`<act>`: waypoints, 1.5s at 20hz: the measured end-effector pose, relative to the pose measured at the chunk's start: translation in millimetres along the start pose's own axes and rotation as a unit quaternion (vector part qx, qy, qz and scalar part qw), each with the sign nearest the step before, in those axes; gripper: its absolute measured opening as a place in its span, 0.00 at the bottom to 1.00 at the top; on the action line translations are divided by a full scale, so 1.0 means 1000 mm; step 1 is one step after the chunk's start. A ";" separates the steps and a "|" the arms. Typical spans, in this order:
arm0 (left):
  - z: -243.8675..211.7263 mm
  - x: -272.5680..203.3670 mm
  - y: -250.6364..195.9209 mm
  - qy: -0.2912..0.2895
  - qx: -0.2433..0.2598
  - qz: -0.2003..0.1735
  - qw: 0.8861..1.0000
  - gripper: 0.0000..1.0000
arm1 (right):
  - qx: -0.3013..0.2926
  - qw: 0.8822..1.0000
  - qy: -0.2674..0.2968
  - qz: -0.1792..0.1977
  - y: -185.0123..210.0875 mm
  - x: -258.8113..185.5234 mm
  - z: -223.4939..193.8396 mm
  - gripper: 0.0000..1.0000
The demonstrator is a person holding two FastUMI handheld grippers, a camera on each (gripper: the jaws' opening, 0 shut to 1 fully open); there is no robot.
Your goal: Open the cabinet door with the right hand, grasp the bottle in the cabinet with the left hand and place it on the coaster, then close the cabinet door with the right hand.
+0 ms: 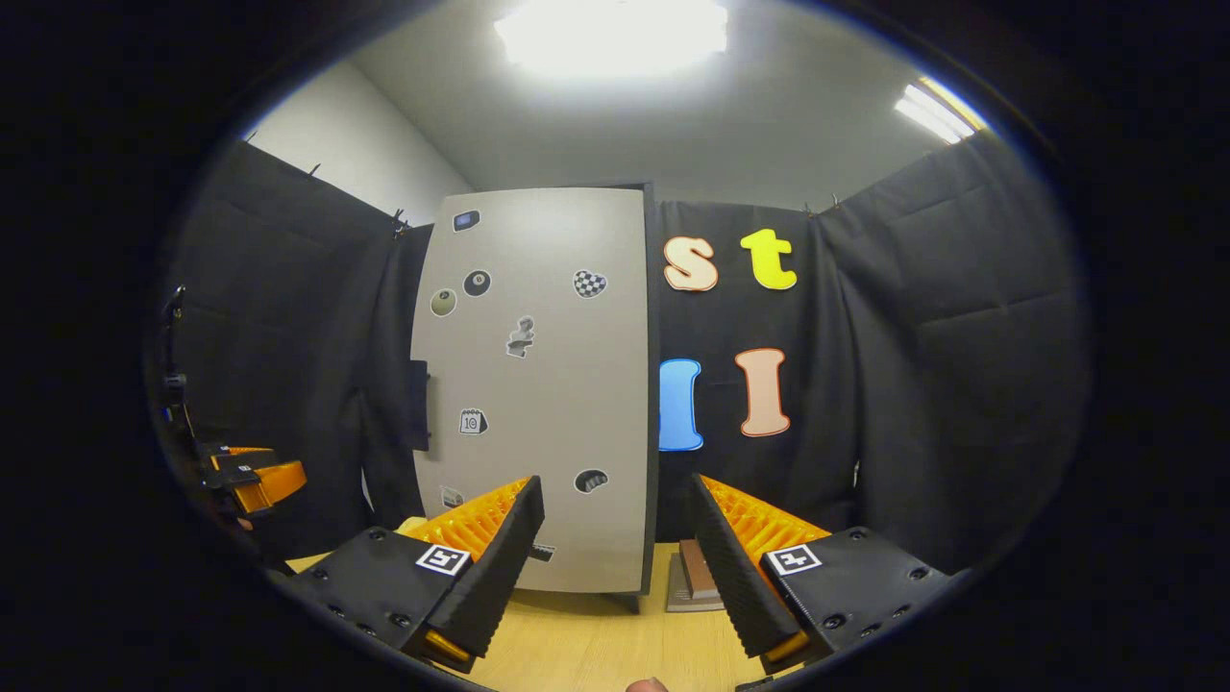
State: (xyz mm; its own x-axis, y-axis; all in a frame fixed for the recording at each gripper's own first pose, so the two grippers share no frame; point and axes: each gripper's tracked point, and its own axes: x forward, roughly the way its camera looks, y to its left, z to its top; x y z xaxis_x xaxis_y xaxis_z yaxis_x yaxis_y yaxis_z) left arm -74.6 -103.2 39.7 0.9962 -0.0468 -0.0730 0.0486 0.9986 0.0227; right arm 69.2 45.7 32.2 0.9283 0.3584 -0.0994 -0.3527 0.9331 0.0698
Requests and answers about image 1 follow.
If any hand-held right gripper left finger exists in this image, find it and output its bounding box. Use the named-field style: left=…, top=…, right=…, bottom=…
left=288, top=476, right=546, bottom=674

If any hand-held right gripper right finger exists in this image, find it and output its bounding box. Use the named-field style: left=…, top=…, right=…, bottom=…
left=690, top=474, right=962, bottom=676

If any black cabinet door handle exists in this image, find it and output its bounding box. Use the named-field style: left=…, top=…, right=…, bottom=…
left=408, top=359, right=431, bottom=452

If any brown book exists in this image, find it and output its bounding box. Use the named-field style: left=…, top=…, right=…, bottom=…
left=678, top=538, right=723, bottom=602

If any black backdrop cloth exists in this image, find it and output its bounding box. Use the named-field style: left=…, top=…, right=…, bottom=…
left=159, top=130, right=1092, bottom=578

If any long ceiling light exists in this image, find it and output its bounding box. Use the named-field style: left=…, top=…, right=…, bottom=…
left=894, top=77, right=990, bottom=146
left=494, top=0, right=729, bottom=80

